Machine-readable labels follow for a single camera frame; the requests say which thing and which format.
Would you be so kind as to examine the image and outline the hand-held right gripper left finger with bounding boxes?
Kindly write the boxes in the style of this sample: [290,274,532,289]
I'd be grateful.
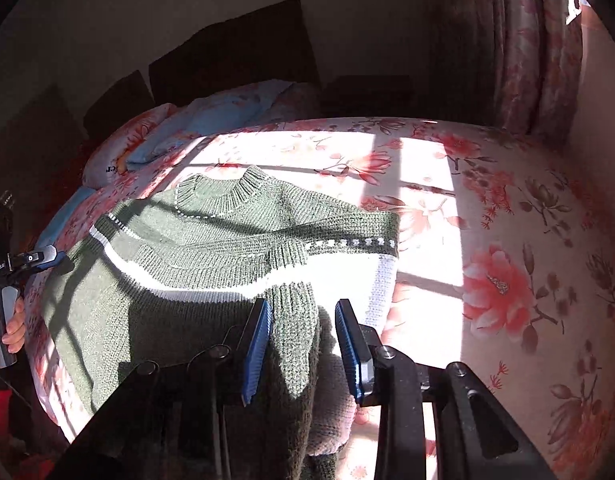
[47,298,274,480]

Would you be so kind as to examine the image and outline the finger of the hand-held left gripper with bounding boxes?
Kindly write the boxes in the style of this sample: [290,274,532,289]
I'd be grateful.
[10,245,75,281]

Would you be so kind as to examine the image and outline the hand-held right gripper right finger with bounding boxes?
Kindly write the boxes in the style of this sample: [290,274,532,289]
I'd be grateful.
[335,298,559,480]

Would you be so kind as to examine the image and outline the green knit sweater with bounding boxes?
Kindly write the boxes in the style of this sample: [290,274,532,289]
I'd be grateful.
[40,165,401,480]

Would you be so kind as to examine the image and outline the person's left hand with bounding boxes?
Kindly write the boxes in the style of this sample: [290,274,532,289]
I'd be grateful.
[0,294,28,361]

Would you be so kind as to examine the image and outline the light blue cloth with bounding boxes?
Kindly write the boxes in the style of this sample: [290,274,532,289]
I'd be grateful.
[34,187,95,257]

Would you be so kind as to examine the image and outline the white floral pillow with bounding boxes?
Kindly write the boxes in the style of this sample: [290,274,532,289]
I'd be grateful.
[82,102,178,187]

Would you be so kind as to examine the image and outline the bed with floral sheet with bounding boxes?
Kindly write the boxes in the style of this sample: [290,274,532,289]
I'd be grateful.
[24,80,615,480]

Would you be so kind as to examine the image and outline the blue floral pillow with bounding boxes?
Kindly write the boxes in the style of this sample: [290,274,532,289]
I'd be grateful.
[124,80,294,170]

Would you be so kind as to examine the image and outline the pink floral pillow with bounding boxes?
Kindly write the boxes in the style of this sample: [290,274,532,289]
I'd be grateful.
[264,82,322,122]

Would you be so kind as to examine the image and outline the dark wooden headboard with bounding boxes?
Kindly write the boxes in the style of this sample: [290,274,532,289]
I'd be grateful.
[0,0,322,148]

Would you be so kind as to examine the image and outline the pink floral curtain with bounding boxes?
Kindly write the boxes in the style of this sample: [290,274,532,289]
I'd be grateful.
[487,0,595,137]

